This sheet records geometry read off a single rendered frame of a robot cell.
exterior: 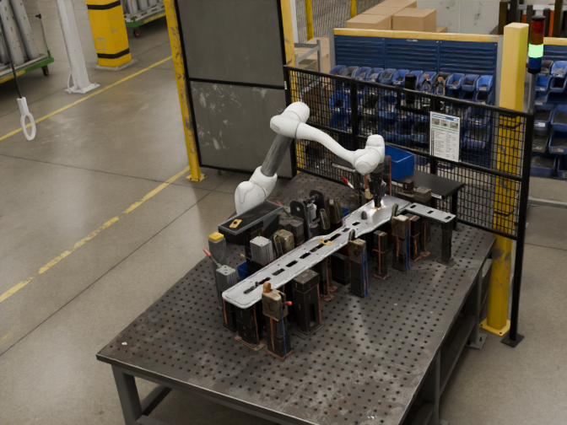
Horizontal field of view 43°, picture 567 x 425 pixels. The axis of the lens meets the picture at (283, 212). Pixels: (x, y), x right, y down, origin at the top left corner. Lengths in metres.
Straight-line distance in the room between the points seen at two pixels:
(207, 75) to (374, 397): 4.11
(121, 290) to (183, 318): 1.74
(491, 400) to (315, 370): 1.31
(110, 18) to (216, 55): 4.98
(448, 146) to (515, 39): 0.79
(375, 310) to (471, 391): 0.90
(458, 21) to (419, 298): 7.16
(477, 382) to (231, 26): 3.65
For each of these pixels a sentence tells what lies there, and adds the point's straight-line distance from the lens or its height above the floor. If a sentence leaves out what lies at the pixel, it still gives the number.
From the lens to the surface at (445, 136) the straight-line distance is 4.53.
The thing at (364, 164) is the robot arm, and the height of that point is 1.40.
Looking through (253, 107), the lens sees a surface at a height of 0.83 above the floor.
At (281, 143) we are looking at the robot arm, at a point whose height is 1.32.
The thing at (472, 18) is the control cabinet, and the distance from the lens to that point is 10.74.
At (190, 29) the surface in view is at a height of 1.52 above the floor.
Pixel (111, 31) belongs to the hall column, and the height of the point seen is 0.58.
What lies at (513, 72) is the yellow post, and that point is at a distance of 4.22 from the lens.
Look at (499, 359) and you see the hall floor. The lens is 4.80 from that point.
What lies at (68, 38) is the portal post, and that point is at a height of 0.75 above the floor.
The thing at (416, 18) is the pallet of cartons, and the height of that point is 1.02.
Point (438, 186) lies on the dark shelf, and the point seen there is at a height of 1.03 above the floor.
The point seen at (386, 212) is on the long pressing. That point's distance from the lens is 4.27.
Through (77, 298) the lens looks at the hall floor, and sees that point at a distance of 5.79.
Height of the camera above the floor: 3.02
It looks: 28 degrees down
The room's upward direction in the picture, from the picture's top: 5 degrees counter-clockwise
